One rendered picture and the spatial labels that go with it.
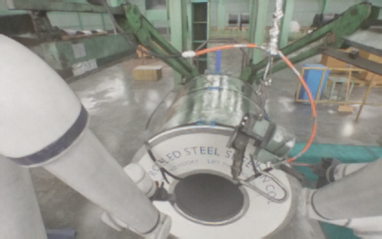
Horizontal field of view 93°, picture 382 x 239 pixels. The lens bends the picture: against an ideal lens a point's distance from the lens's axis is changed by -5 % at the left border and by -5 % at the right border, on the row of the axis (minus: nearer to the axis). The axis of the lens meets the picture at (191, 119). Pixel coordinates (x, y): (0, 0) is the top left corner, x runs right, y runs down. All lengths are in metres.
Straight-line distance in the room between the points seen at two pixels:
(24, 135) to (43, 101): 0.04
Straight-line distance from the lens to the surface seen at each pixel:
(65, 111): 0.29
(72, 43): 0.98
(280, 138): 0.96
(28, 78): 0.27
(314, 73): 5.36
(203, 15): 7.36
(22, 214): 0.49
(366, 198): 0.44
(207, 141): 1.14
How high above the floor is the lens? 1.89
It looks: 27 degrees down
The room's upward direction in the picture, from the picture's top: 1 degrees counter-clockwise
